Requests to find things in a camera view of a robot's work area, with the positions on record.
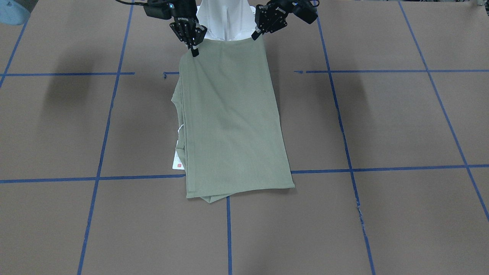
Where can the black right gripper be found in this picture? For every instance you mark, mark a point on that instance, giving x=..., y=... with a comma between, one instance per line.
x=186, y=26

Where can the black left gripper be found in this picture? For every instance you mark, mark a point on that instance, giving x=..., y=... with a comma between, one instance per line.
x=271, y=16

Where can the olive green long-sleeve shirt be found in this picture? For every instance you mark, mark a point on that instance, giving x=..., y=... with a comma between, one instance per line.
x=229, y=132

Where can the white paper hang tag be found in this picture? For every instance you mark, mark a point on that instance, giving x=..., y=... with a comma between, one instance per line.
x=177, y=163

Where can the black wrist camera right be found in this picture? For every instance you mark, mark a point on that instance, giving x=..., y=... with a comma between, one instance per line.
x=159, y=9

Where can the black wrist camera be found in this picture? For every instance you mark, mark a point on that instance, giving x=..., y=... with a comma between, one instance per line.
x=159, y=9
x=305, y=10

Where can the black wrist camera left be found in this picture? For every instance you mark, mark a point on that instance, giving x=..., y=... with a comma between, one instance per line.
x=305, y=10

